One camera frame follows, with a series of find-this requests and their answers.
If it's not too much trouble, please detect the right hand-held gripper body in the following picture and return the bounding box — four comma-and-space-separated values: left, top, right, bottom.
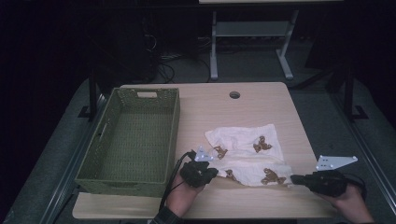
306, 155, 359, 198

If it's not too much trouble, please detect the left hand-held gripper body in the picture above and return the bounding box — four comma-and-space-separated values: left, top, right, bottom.
179, 146, 216, 189

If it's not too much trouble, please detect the white bear-print towel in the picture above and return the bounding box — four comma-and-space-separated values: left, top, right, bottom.
204, 123, 295, 189

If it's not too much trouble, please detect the person's left hand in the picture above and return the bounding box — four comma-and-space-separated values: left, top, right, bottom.
166, 172, 205, 217

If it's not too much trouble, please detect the person's right hand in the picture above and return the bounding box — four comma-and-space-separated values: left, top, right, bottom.
317, 184, 375, 224

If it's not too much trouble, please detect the green woven basket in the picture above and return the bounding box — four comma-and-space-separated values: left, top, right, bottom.
74, 87, 181, 199

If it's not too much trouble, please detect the black metal stand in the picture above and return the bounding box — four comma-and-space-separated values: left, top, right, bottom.
344, 66, 370, 122
78, 66, 98, 122

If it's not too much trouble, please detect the dark cabinet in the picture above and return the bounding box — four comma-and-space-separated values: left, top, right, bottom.
92, 12, 160, 85

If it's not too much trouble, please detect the aluminium rail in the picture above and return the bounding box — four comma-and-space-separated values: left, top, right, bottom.
38, 92, 108, 224
330, 92, 396, 216

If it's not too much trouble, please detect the black wrist strap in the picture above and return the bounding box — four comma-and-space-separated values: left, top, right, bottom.
150, 205, 185, 224

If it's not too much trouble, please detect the tangle of floor cables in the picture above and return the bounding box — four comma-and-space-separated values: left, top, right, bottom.
152, 34, 213, 84

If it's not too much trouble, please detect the white metal frame table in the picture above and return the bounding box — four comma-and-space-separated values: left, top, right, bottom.
199, 0, 344, 81

